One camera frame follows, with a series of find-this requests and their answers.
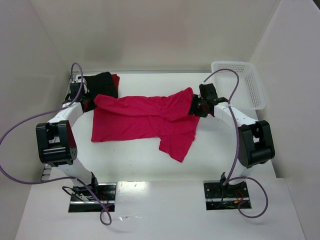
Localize pink t shirt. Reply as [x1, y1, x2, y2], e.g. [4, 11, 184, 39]
[91, 87, 200, 163]

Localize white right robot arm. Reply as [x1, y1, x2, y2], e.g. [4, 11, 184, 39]
[189, 83, 275, 190]

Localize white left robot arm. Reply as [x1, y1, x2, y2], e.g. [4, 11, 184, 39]
[35, 80, 98, 201]

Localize black folded t shirt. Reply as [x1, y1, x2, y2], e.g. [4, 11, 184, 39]
[84, 72, 117, 100]

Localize white plastic basket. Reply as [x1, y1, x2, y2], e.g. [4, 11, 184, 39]
[211, 61, 266, 111]

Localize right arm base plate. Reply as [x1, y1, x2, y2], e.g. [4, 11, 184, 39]
[203, 181, 252, 211]

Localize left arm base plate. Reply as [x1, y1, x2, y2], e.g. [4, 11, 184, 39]
[62, 183, 117, 213]

